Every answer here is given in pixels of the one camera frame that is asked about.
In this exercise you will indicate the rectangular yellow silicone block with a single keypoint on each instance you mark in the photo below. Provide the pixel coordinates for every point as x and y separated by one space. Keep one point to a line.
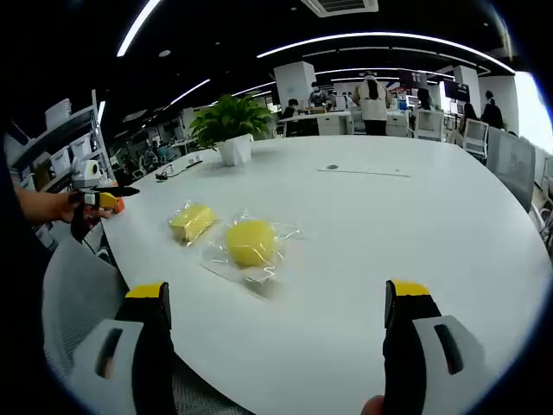
192 220

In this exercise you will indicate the curved ceiling light strip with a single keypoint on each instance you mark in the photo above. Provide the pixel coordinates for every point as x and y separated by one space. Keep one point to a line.
389 36

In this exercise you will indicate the straight ceiling light strip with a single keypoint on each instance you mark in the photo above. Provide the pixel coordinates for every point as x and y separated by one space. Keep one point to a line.
138 26

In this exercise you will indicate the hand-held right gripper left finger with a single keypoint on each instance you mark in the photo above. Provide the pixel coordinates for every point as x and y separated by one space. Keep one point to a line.
147 346

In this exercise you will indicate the white office chair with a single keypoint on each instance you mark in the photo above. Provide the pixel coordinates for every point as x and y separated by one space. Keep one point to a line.
475 136
430 125

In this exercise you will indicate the person's right hand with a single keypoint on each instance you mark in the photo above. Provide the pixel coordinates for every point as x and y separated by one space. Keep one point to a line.
373 406

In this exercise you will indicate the ceiling air conditioner vent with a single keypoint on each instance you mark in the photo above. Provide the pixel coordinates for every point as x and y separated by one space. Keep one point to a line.
341 6

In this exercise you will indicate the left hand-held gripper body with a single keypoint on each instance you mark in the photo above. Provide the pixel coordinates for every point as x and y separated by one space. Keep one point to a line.
88 170

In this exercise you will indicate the white storage bin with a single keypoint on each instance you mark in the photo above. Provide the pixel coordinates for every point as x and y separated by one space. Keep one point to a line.
58 111

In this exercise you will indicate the grey mesh office chair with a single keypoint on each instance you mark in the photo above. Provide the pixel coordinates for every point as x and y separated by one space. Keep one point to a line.
78 294
512 164

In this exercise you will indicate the white office desk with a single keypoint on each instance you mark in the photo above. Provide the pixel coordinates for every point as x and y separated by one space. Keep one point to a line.
319 121

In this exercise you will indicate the green potted plant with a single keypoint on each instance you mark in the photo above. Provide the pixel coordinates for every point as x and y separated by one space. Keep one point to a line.
231 121

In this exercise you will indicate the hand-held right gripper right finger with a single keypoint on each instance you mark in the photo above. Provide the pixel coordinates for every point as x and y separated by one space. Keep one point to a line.
406 346

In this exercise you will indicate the round yellow silicone block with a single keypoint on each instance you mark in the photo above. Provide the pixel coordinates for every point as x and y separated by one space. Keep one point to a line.
250 242

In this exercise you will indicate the short ceiling light strip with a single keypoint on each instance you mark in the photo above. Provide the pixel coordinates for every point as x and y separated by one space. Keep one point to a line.
190 92

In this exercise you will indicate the person's dark clothing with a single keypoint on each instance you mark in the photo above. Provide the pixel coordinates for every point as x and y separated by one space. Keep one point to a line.
17 302

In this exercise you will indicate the metal storage shelf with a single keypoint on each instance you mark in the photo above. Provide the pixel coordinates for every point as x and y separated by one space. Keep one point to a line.
56 142

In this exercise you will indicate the person's left hand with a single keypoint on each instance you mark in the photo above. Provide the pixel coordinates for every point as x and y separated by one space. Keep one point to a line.
65 207

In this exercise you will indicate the purple hanging sign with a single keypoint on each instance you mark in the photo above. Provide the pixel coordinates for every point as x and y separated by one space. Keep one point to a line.
412 78
458 90

